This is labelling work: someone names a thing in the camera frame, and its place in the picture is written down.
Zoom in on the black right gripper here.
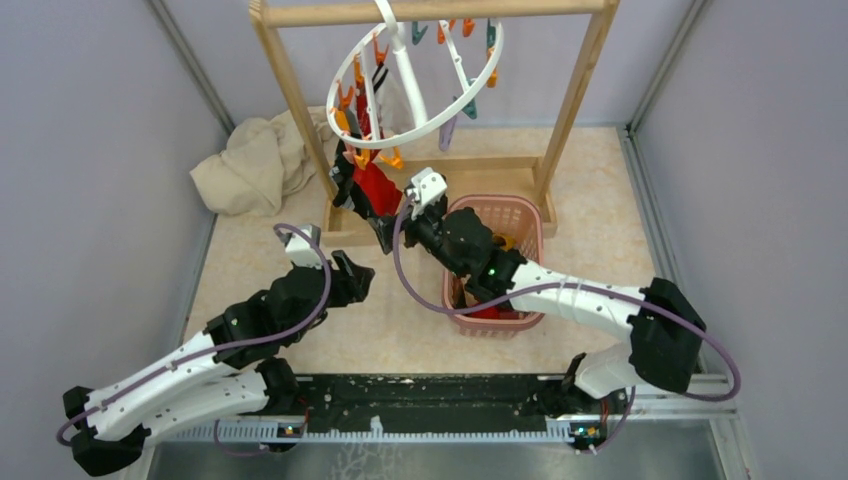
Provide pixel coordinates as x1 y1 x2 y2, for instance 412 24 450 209
368 198 468 279

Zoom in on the plain red sock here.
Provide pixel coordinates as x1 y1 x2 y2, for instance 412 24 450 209
350 163 402 220

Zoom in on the mustard yellow sock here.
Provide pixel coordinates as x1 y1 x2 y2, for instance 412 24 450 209
493 233 516 251

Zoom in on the pink plastic laundry basket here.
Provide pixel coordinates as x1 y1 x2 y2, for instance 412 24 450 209
442 195 543 339

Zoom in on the lilac plastic clip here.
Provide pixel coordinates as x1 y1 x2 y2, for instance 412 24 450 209
438 115 458 152

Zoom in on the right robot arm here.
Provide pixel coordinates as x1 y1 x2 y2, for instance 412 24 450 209
369 206 706 412

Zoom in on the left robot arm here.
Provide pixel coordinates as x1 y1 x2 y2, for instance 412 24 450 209
63 250 376 477

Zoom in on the white round clip hanger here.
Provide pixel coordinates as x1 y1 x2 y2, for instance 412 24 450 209
326 0 504 150

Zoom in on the orange plastic clip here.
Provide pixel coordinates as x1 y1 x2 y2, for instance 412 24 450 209
378 147 404 170

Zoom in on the black sock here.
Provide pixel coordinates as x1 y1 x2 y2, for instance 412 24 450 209
330 140 373 220

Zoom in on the white sock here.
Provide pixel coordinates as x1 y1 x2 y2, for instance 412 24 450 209
374 69 415 134

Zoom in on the teal plastic clip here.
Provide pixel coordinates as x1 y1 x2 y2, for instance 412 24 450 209
461 77 478 120

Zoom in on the red snowflake sock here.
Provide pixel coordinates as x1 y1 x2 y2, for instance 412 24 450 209
355 87 371 138

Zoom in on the beige crumpled cloth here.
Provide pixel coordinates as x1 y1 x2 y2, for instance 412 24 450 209
189 110 321 217

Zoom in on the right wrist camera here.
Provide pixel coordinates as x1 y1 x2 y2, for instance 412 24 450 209
404 167 448 219

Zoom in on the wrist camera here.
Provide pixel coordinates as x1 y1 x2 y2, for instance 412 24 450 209
404 167 448 219
282 224 323 269

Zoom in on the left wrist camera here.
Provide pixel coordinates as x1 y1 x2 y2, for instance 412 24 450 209
282 224 323 269

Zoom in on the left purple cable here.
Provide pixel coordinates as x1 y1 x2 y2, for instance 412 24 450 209
56 223 333 448

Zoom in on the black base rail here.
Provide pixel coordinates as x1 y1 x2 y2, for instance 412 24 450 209
211 372 624 445

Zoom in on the wooden drying rack frame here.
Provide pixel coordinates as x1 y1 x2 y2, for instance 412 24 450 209
249 1 618 236

